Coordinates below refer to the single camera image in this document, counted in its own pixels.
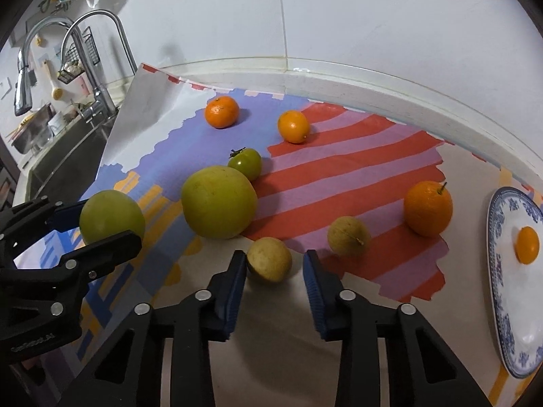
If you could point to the chrome gooseneck faucet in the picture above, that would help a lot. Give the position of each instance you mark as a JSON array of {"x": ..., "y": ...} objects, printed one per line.
[{"x": 113, "y": 21}]

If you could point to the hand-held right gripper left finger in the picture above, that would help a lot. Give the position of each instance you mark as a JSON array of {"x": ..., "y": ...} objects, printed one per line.
[{"x": 235, "y": 288}]

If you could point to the yellow-headed kitchen brush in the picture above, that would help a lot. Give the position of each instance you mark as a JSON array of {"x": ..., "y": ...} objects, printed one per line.
[{"x": 55, "y": 92}]

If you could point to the small orange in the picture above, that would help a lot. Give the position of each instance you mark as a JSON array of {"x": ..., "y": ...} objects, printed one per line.
[{"x": 527, "y": 244}]

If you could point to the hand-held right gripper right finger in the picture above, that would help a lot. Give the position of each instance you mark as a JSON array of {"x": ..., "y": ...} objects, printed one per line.
[{"x": 312, "y": 292}]

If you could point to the green apple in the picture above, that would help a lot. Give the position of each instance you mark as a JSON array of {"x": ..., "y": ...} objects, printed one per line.
[{"x": 111, "y": 216}]

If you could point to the chrome pull-down sprayer faucet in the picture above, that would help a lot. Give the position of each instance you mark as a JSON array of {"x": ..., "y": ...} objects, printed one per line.
[{"x": 23, "y": 89}]

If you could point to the orange mandarin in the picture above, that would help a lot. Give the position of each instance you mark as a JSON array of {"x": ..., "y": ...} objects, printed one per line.
[
  {"x": 221, "y": 112},
  {"x": 292, "y": 126}
]

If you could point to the steel container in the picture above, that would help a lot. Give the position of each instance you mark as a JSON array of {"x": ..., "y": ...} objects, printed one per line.
[{"x": 32, "y": 131}]

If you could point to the small yellow-green fruit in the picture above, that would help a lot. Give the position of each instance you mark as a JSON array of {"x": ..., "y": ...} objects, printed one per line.
[
  {"x": 269, "y": 259},
  {"x": 348, "y": 236}
]

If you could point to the colourful printed mat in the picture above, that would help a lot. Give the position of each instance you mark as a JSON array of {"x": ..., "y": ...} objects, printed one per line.
[{"x": 339, "y": 157}]

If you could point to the large yellow-green pomelo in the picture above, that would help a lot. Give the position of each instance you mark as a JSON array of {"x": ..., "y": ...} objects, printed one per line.
[{"x": 218, "y": 201}]

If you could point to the large orange with stem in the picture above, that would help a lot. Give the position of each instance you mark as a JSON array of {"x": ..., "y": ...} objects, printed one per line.
[{"x": 427, "y": 208}]

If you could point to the steel sink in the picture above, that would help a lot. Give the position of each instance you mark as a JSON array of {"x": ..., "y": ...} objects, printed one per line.
[{"x": 63, "y": 157}]

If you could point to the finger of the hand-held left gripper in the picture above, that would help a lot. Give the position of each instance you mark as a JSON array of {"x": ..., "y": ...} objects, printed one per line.
[
  {"x": 114, "y": 246},
  {"x": 68, "y": 213}
]

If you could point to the green tomato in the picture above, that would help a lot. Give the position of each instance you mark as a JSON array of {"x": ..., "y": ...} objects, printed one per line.
[{"x": 247, "y": 164}]

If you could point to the blue and white plate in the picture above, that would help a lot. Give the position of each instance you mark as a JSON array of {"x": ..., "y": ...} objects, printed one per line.
[{"x": 509, "y": 305}]

